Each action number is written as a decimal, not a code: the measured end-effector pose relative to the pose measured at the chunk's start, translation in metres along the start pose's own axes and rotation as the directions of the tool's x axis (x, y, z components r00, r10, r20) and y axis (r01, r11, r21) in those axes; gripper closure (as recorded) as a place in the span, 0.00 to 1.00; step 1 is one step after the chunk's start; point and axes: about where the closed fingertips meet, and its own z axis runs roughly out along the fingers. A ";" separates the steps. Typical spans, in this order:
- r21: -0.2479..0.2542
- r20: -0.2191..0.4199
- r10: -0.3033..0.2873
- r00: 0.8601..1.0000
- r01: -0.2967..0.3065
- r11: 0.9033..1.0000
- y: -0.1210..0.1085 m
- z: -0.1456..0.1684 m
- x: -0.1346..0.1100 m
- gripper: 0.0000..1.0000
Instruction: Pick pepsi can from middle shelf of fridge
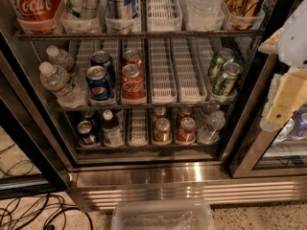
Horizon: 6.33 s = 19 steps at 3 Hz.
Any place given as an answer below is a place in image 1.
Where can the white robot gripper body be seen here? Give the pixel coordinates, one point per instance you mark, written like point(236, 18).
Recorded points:
point(294, 42)

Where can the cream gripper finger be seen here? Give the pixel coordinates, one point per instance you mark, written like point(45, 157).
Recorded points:
point(287, 94)
point(270, 45)

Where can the blue pepsi can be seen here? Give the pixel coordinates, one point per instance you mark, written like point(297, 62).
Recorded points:
point(97, 80)
point(104, 59)

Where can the rear green soda can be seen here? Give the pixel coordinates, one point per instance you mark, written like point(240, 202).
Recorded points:
point(219, 59)

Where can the green soda can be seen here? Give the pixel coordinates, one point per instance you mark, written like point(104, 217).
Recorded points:
point(227, 79)
point(219, 59)

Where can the front green soda can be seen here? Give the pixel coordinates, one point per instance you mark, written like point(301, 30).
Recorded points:
point(227, 79)

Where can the right glass fridge door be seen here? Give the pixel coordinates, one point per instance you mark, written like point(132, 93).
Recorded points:
point(258, 153)

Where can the clear top shelf water bottle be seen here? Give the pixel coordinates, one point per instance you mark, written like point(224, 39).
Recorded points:
point(204, 0)

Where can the bottom shelf water bottle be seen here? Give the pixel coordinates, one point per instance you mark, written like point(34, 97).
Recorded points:
point(209, 133)

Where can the rear bottom red can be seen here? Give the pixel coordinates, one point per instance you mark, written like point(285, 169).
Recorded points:
point(185, 111)

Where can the bottom red coca-cola can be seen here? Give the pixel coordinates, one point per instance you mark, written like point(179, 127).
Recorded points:
point(186, 131)

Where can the red coca-cola can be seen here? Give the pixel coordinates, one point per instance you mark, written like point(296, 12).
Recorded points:
point(133, 57)
point(186, 131)
point(133, 89)

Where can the rear bottom orange can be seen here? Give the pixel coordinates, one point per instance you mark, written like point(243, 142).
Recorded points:
point(159, 112)

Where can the bottom orange soda can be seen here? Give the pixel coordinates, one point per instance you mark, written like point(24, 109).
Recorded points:
point(162, 130)

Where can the rear red coca-cola can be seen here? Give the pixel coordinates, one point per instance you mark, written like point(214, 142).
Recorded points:
point(133, 57)

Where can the front red coca-cola can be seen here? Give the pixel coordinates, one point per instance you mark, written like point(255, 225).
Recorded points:
point(133, 89)

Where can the stainless steel fridge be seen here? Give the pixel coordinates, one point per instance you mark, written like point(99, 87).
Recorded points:
point(177, 61)

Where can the dark bottom shelf bottle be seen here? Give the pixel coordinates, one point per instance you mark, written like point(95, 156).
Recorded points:
point(111, 129)

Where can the bottom shelf pepsi can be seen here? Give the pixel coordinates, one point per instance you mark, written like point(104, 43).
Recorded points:
point(88, 135)

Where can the left black fridge door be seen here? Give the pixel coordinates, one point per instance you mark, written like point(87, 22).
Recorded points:
point(28, 164)

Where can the cans behind right door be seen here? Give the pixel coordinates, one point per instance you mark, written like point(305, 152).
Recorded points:
point(296, 128)

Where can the golden tea bottle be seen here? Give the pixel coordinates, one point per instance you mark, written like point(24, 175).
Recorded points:
point(242, 14)

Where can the blue white label bottle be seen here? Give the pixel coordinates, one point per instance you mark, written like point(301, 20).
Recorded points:
point(122, 9)

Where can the clear plastic bin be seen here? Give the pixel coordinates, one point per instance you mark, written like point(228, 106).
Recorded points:
point(169, 214)

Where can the green label soda bottle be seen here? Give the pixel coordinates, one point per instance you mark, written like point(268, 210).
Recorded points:
point(82, 9)

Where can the rear clear water bottle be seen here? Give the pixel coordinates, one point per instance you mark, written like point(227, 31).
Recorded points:
point(62, 58)

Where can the front clear water bottle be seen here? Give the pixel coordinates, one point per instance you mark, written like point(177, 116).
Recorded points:
point(57, 80)

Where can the large red coca-cola bottle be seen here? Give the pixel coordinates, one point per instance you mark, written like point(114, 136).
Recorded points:
point(37, 10)

